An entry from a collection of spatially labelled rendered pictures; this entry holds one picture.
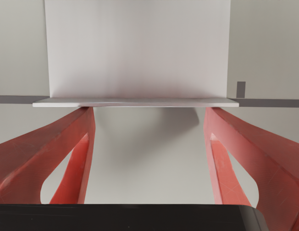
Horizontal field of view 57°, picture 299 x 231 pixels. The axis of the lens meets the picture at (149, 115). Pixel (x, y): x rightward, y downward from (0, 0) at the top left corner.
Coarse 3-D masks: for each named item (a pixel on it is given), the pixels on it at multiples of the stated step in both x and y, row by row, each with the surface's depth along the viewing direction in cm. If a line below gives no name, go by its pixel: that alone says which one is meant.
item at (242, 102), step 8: (0, 96) 14; (8, 96) 14; (16, 96) 14; (24, 96) 14; (32, 96) 14; (40, 96) 14; (48, 96) 14; (240, 104) 14; (248, 104) 14; (256, 104) 14; (264, 104) 14; (272, 104) 14; (280, 104) 14; (288, 104) 14; (296, 104) 14
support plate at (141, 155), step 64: (0, 0) 13; (256, 0) 13; (0, 64) 13; (256, 64) 13; (0, 128) 14; (128, 128) 14; (192, 128) 14; (128, 192) 14; (192, 192) 14; (256, 192) 14
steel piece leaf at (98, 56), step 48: (48, 0) 13; (96, 0) 13; (144, 0) 13; (192, 0) 13; (48, 48) 13; (96, 48) 13; (144, 48) 13; (192, 48) 13; (96, 96) 13; (144, 96) 13; (192, 96) 13
